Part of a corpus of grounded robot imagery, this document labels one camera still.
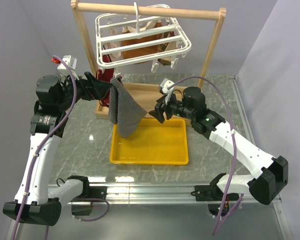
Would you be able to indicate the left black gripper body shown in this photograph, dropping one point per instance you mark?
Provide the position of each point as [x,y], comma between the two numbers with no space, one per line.
[85,92]

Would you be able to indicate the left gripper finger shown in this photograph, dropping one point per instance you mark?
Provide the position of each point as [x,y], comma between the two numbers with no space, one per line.
[94,82]
[100,92]

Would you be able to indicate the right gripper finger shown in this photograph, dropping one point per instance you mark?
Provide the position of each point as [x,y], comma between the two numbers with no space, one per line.
[158,114]
[160,105]

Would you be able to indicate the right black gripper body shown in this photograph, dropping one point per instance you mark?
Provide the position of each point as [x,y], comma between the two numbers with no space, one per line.
[174,107]

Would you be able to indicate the grey striped underwear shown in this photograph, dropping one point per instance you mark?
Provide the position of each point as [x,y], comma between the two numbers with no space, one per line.
[123,110]

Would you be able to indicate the white plastic clip hanger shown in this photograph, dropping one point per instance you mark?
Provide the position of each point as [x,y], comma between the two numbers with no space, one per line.
[112,28]

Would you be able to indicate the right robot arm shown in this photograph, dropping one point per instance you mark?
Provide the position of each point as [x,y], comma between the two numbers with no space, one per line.
[268,175]

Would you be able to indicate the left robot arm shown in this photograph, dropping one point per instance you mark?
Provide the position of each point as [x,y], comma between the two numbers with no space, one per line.
[34,203]

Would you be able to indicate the orange underwear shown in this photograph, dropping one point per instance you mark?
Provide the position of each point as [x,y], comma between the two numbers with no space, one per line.
[148,50]

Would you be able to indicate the yellow plastic tray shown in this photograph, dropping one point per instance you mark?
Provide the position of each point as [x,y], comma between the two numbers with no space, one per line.
[152,143]

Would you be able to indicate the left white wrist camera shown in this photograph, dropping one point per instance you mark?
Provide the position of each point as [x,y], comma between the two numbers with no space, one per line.
[71,63]

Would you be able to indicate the aluminium mounting rail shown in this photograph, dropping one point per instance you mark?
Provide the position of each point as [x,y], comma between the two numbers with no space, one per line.
[162,211]

